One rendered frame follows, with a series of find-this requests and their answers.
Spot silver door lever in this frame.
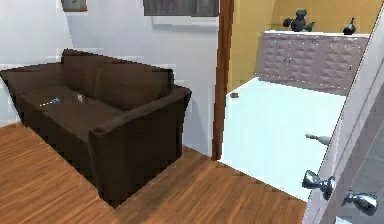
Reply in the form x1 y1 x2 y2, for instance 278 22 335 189
304 133 332 146

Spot small blue remote control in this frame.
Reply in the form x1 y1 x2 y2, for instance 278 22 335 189
39 97 62 108

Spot silver door handle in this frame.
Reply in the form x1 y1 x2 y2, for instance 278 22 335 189
341 189 379 217
301 169 336 202

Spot small dark vase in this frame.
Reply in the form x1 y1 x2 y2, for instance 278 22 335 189
342 17 357 36

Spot dark green sculpture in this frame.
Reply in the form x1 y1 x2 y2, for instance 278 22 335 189
282 9 316 33

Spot dark brown sofa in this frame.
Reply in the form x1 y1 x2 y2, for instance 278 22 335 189
0 48 193 209

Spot grey patterned sideboard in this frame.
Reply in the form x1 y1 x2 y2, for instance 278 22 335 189
258 30 371 96

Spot framed picture on wall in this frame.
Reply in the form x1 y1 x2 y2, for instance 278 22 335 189
60 0 89 13

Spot brown wooden door frame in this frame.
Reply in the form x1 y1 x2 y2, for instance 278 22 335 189
211 0 235 162

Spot white room door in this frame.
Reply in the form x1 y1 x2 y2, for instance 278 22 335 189
302 3 384 224

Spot window with dark blind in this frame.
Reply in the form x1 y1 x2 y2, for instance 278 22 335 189
143 0 220 18

